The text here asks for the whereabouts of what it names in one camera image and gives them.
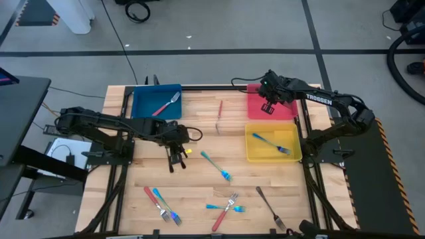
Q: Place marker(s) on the yellow plastic bin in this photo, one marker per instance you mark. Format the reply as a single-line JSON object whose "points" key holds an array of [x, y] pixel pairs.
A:
{"points": [[265, 156]]}

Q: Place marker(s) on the red plastic bin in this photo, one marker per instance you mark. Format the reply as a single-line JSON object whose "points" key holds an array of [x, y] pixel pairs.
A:
{"points": [[255, 113]]}

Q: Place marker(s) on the iridescent blue fork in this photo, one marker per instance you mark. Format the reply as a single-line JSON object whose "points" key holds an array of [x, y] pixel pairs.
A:
{"points": [[265, 140], [176, 218], [239, 208], [226, 174]]}

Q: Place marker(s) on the white box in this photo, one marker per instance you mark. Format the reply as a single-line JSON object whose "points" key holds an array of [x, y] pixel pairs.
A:
{"points": [[79, 149]]}

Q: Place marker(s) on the black fork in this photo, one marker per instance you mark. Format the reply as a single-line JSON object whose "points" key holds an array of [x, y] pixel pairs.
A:
{"points": [[280, 223]]}

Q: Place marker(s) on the black desk leg frame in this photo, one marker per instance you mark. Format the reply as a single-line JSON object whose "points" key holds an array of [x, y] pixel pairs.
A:
{"points": [[50, 163]]}

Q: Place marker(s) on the black edge bracket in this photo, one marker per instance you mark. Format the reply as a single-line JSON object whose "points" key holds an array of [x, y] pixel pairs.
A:
{"points": [[156, 234], [272, 234]]}

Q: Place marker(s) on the white pillar base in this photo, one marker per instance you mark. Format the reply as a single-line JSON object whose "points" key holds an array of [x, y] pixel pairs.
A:
{"points": [[73, 16]]}

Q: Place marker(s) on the black power adapter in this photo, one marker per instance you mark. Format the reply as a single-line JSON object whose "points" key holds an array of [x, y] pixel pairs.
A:
{"points": [[70, 160]]}

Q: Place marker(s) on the black aluminium table frame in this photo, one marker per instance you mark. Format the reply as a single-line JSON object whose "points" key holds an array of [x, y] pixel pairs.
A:
{"points": [[212, 88]]}

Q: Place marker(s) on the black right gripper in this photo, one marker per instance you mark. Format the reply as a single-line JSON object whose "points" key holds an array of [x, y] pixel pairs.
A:
{"points": [[274, 88]]}

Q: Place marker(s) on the large black hazard-edged mat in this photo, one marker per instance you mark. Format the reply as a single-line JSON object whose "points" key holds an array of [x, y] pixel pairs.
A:
{"points": [[372, 186]]}

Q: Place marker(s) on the small hazard-striped floor mat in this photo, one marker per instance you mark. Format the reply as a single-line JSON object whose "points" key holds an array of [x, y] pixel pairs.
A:
{"points": [[36, 13]]}

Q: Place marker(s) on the dark desk monitor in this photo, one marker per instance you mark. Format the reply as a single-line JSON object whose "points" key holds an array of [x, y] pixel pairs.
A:
{"points": [[6, 78]]}

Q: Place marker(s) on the black rounded object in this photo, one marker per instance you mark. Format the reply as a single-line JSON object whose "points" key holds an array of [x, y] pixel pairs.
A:
{"points": [[308, 229]]}

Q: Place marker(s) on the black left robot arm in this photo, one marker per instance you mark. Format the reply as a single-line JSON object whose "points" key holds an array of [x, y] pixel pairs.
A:
{"points": [[109, 121]]}

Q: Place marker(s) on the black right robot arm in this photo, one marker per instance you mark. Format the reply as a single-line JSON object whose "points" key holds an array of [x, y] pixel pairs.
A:
{"points": [[318, 98]]}

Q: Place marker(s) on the dark grey desk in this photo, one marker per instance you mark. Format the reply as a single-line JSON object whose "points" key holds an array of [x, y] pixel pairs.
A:
{"points": [[20, 113]]}

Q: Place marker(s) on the black power brick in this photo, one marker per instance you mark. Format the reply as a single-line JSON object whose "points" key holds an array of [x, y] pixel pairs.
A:
{"points": [[50, 130]]}

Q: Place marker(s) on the red and black object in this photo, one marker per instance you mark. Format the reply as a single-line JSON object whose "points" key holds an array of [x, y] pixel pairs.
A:
{"points": [[416, 68]]}

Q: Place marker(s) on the black equipment case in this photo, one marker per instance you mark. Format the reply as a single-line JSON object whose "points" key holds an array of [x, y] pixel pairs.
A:
{"points": [[411, 10]]}

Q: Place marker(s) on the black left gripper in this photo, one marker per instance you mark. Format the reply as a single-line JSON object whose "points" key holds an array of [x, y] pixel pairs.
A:
{"points": [[174, 134]]}

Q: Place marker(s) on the blue plastic bin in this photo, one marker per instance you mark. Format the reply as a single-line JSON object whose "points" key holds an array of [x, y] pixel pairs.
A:
{"points": [[142, 106]]}

